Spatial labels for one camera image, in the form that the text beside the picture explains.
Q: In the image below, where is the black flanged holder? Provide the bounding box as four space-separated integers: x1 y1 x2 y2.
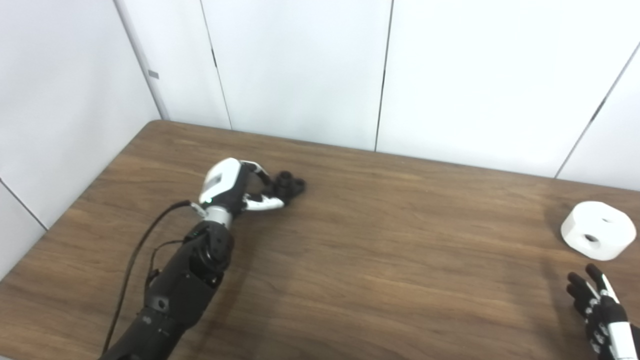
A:
270 170 307 203

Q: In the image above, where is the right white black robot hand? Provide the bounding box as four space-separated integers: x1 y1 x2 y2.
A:
566 263 640 360

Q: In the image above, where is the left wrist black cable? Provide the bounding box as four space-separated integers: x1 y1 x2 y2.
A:
101 200 207 356

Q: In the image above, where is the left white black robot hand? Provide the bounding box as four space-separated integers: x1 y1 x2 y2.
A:
198 157 286 213

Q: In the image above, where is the round white piece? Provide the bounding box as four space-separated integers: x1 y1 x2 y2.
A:
560 201 637 262

